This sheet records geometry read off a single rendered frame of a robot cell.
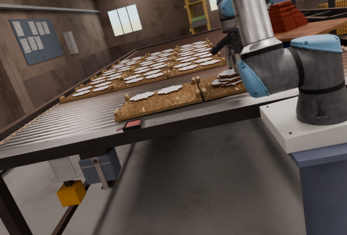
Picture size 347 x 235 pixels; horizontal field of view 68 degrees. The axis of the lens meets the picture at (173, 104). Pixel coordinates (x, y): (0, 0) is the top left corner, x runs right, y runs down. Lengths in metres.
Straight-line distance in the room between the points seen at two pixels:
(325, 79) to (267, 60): 0.16
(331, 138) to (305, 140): 0.06
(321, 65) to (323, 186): 0.36
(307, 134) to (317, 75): 0.16
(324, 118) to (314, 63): 0.15
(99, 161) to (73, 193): 0.21
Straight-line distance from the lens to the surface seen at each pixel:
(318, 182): 0.90
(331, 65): 0.78
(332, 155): 0.78
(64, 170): 1.27
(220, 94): 1.15
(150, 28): 11.03
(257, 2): 0.76
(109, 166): 1.15
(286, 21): 1.89
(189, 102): 1.15
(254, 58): 0.72
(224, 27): 1.24
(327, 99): 0.80
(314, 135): 0.79
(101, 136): 1.12
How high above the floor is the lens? 1.28
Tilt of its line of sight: 18 degrees down
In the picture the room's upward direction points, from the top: 15 degrees counter-clockwise
